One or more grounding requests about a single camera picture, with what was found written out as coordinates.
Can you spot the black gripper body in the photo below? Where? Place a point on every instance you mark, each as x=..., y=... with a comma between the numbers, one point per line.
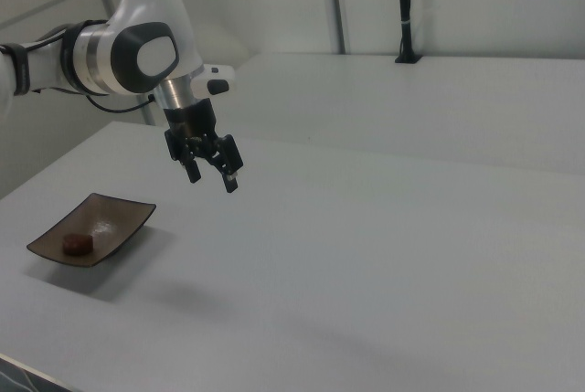
x=192, y=120

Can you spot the dark patterned object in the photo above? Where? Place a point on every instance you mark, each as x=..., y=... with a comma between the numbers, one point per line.
x=18, y=376

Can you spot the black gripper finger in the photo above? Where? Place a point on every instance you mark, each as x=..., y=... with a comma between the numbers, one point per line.
x=228, y=159
x=189, y=163

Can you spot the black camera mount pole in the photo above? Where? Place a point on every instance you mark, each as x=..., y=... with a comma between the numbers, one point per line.
x=406, y=8

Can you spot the white side table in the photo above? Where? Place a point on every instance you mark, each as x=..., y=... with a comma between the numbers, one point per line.
x=411, y=104

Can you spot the small round brown food item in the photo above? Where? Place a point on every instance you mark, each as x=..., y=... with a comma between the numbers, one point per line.
x=77, y=245

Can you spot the square brown ceramic plate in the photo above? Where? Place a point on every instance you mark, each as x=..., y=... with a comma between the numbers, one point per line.
x=109, y=220

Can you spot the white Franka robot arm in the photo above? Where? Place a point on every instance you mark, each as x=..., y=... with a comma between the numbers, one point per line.
x=137, y=45

